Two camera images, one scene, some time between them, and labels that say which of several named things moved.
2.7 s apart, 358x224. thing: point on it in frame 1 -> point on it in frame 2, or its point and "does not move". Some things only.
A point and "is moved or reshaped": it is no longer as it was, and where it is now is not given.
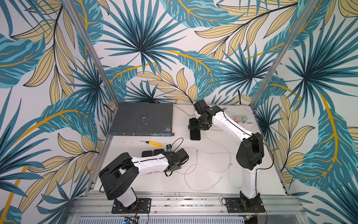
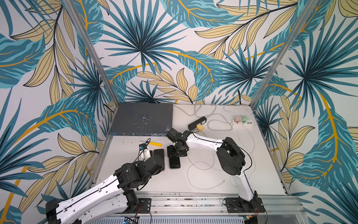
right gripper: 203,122 -> 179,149
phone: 195,135 is moved or reshaped
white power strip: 249,122 does not move
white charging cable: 194,168 -> 205,162
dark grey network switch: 142,119 does not move
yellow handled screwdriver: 152,143 does not move
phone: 157,151 does not move
